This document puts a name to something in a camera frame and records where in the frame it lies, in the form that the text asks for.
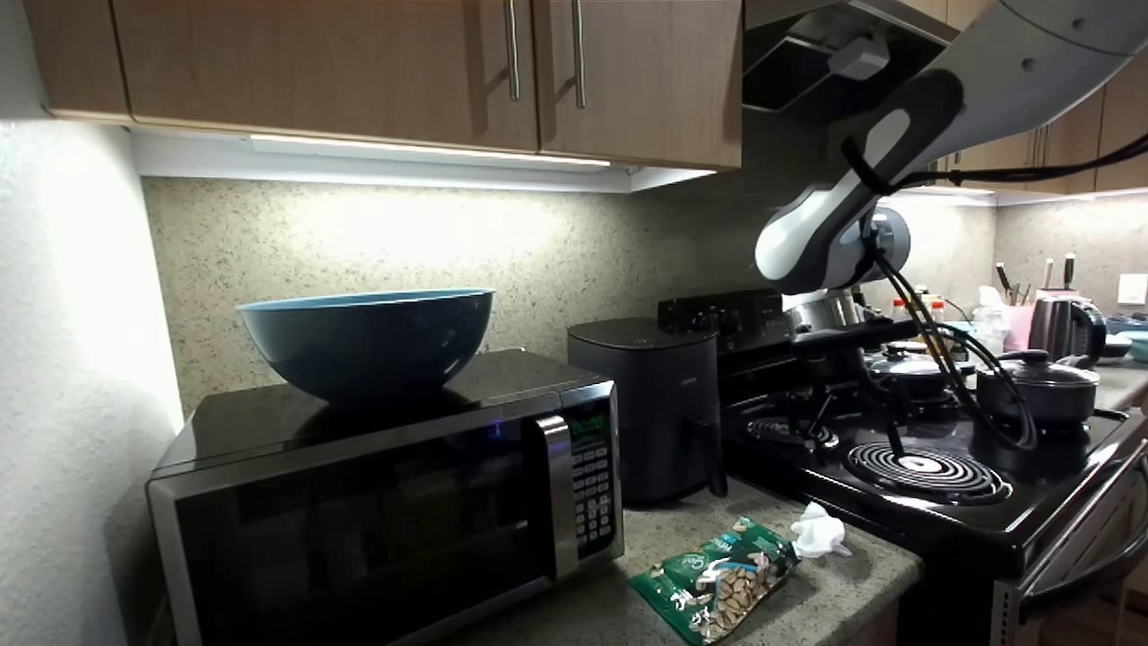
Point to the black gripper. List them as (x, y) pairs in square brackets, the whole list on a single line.
[(826, 345)]

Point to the white tissue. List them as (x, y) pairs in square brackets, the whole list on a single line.
[(818, 530)]

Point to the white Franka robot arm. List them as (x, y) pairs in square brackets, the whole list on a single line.
[(1018, 58)]

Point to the black frying pan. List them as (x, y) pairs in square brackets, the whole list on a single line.
[(926, 362)]

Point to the black electric stove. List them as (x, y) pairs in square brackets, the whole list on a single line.
[(955, 488)]

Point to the black air fryer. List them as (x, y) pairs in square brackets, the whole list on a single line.
[(649, 408)]

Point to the green snack bag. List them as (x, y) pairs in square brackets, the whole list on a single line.
[(720, 579)]

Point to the pink container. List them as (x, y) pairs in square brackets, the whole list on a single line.
[(1019, 326)]

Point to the black pot with lid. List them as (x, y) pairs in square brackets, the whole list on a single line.
[(1043, 390)]

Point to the dark metallic kettle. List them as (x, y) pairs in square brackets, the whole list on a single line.
[(1065, 323)]

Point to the dark range hood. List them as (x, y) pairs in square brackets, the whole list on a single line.
[(811, 48)]

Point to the black steel microwave oven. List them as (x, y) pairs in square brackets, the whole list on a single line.
[(381, 525)]

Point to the dark blue bowl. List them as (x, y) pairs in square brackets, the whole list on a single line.
[(365, 345)]

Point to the under cabinet light strip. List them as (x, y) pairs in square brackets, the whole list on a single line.
[(395, 161)]

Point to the narrow wooden cabinet door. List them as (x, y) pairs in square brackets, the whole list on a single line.
[(73, 56)]

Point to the white wall outlet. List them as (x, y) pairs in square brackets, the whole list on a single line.
[(1131, 287)]

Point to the wooden background wall cabinets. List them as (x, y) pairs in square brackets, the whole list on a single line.
[(1077, 137)]

